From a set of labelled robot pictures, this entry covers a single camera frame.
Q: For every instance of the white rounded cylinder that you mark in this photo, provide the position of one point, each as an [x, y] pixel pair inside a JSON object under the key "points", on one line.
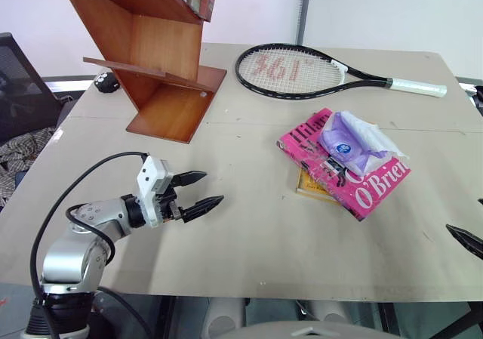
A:
{"points": [[222, 316], [328, 310]]}

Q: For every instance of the black white tennis racket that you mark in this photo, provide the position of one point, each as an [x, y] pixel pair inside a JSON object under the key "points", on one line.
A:
{"points": [[415, 86]]}

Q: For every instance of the black mesh office chair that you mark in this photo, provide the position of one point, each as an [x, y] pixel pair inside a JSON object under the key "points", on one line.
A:
{"points": [[19, 90]]}

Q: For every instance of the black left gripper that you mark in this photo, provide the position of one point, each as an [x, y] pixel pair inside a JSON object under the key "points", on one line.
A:
{"points": [[171, 205]]}

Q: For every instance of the small black round object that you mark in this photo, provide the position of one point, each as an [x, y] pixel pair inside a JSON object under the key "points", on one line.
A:
{"points": [[106, 83]]}

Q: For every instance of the dark object beside table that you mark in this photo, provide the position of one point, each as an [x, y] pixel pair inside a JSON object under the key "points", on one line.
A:
{"points": [[480, 97]]}

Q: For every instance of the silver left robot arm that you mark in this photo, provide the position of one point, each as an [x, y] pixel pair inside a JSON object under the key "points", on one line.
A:
{"points": [[64, 259]]}

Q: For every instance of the wooden book stand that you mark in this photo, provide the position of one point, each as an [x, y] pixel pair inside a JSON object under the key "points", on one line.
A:
{"points": [[166, 44]]}

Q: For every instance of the yellow paperback book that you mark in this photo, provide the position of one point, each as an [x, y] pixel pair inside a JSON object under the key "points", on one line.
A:
{"points": [[309, 184]]}

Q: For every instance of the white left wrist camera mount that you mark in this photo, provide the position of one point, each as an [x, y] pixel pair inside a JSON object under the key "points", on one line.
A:
{"points": [[149, 176]]}

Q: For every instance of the purple plastic tissue pack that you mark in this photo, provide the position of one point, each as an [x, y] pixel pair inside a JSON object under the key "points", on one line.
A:
{"points": [[339, 142]]}

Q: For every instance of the black table leg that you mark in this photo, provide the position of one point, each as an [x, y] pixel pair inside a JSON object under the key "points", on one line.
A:
{"points": [[388, 316]]}

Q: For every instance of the plaid grey cloth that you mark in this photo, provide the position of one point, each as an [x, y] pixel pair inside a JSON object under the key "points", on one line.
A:
{"points": [[22, 146]]}

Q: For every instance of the pink paperback book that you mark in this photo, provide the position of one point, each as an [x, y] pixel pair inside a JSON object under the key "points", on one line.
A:
{"points": [[377, 191]]}

